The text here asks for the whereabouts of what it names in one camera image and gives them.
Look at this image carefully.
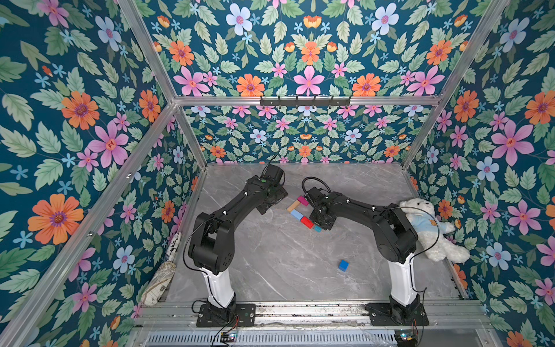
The right green circuit board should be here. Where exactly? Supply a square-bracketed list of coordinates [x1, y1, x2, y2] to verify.
[395, 331, 419, 347]

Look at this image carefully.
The rolled patterned cloth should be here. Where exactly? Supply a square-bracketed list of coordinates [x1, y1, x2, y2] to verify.
[141, 232, 182, 307]

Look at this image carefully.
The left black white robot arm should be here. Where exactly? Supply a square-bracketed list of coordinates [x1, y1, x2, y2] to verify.
[184, 164, 288, 317]

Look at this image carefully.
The blue square block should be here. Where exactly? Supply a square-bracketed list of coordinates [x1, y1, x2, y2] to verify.
[338, 260, 349, 272]

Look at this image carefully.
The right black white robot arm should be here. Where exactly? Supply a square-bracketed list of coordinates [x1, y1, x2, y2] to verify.
[304, 187, 421, 324]

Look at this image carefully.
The aluminium front rail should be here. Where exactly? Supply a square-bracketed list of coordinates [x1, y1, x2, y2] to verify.
[134, 298, 491, 331]

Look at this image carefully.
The black hook rail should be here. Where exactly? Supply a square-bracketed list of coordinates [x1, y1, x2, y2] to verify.
[259, 96, 351, 108]

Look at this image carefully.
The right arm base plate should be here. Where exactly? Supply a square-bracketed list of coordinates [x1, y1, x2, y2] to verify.
[364, 303, 429, 327]

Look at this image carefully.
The magenta rectangular block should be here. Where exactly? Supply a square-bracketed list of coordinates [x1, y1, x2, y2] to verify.
[297, 196, 309, 206]

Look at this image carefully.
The white teddy bear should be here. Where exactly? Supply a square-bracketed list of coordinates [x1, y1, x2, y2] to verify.
[400, 198, 470, 263]

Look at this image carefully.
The red rectangular block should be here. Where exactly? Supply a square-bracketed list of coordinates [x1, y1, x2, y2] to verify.
[301, 217, 314, 228]

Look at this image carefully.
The green circuit board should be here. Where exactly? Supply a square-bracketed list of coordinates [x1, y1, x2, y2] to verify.
[395, 331, 419, 347]
[220, 331, 238, 344]

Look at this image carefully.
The light blue block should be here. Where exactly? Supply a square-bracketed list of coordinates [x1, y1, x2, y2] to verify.
[291, 209, 304, 221]

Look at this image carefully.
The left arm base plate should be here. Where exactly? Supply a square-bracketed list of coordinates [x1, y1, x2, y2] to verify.
[196, 303, 257, 328]

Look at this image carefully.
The left green circuit board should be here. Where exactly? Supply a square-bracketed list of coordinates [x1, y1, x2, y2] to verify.
[220, 331, 238, 344]

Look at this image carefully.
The natural wood block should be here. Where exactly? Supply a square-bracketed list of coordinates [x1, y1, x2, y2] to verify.
[287, 200, 301, 213]

